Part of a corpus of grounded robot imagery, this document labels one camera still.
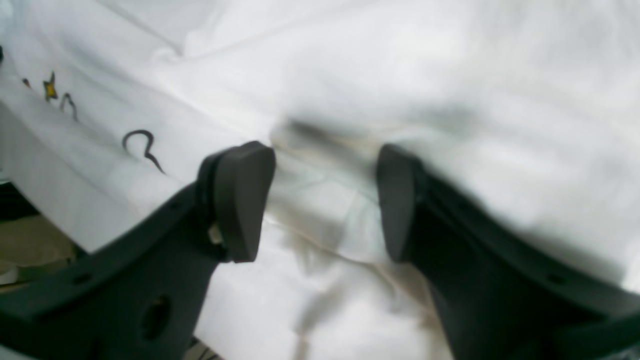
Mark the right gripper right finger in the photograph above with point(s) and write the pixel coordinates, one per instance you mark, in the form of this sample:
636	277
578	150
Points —
497	298

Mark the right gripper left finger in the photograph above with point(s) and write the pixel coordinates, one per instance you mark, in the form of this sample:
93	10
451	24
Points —
140	297

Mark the white printed T-shirt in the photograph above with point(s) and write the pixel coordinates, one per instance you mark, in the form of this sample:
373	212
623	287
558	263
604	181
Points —
530	107

